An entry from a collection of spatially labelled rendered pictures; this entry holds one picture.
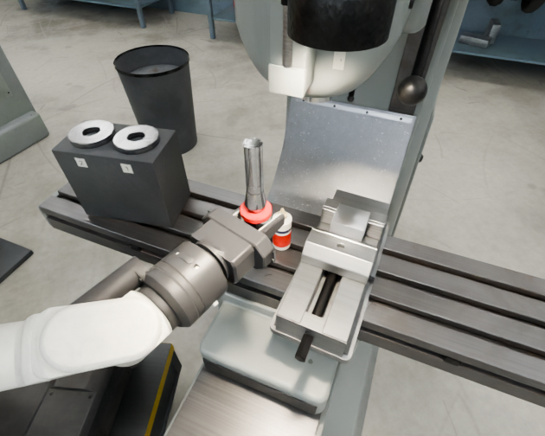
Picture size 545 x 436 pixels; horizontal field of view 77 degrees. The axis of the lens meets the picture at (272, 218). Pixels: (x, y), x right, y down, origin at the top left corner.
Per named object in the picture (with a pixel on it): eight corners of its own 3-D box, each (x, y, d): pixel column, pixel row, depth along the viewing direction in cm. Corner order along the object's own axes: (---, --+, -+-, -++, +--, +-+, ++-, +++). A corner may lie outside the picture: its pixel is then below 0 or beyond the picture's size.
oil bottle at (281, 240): (286, 253, 75) (288, 218, 67) (269, 247, 76) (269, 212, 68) (292, 240, 77) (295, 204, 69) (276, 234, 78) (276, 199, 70)
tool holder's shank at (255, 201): (261, 197, 52) (259, 133, 44) (270, 211, 50) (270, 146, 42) (241, 203, 51) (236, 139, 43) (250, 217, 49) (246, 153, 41)
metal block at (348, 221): (357, 253, 65) (363, 231, 61) (327, 242, 67) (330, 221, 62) (364, 234, 68) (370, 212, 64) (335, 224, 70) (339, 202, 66)
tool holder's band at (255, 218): (264, 197, 53) (263, 193, 53) (277, 217, 51) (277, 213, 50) (235, 207, 52) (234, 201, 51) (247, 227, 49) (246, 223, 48)
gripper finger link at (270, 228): (280, 223, 55) (254, 247, 51) (280, 209, 52) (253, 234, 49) (288, 228, 54) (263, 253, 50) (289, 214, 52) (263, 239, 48)
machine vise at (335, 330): (348, 366, 58) (360, 336, 50) (267, 331, 62) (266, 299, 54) (389, 226, 80) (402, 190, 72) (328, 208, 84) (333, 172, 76)
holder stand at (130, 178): (172, 228, 79) (150, 157, 65) (86, 215, 82) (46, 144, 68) (191, 194, 88) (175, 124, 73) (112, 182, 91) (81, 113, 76)
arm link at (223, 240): (277, 232, 45) (211, 295, 38) (276, 274, 52) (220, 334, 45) (208, 192, 50) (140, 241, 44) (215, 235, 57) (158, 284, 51)
